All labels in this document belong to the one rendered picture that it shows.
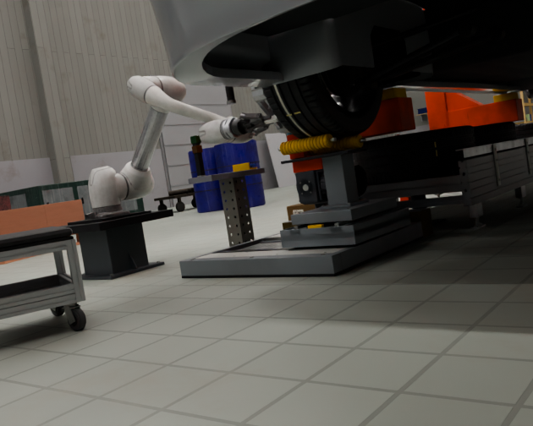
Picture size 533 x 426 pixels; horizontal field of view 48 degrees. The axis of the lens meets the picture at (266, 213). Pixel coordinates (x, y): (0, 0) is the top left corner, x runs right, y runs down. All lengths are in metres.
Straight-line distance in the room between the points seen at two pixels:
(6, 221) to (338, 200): 3.55
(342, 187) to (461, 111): 2.46
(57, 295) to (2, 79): 9.49
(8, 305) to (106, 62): 10.90
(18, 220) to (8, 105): 5.88
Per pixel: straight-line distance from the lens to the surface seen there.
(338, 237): 2.35
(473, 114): 4.84
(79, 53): 12.39
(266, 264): 2.39
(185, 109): 2.92
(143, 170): 3.39
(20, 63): 11.63
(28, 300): 2.02
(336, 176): 2.56
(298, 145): 2.53
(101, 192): 3.30
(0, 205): 7.85
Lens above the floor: 0.41
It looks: 4 degrees down
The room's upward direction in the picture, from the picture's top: 9 degrees counter-clockwise
